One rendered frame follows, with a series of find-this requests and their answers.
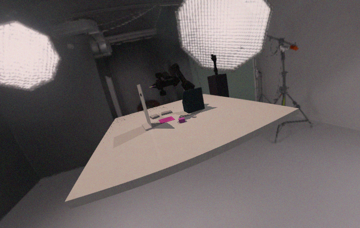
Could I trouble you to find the small purple block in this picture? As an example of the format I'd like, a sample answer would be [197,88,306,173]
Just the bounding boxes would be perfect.
[178,117,185,123]

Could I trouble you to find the magenta translucent square zone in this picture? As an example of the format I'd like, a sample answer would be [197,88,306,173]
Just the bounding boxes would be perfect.
[159,116,175,124]

